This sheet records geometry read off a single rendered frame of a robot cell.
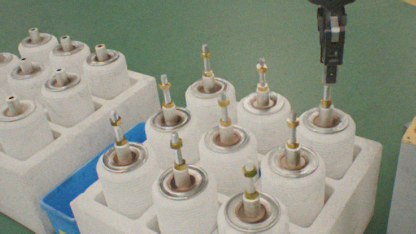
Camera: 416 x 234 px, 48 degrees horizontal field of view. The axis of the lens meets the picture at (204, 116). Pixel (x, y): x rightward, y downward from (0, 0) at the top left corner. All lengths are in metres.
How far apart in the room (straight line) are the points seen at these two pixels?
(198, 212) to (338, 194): 0.23
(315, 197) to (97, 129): 0.50
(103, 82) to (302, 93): 0.57
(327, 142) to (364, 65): 0.75
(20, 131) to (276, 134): 0.47
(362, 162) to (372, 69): 0.67
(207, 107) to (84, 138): 0.28
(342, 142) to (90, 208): 0.42
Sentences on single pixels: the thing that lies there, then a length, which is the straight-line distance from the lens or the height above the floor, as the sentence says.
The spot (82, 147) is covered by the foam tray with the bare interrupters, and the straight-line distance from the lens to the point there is 1.00.
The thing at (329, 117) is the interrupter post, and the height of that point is 0.26.
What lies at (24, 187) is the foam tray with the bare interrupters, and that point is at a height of 0.15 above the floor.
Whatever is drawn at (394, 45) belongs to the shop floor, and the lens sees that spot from 1.63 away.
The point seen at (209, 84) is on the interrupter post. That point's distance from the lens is 0.89.
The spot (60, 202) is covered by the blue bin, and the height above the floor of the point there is 0.08.
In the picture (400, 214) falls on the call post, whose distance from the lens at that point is 0.76.
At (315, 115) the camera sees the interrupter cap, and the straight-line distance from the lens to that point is 0.81.
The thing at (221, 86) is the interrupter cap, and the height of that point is 0.25.
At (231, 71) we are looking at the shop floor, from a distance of 1.47.
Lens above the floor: 0.71
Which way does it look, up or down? 34 degrees down
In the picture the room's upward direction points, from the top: 7 degrees counter-clockwise
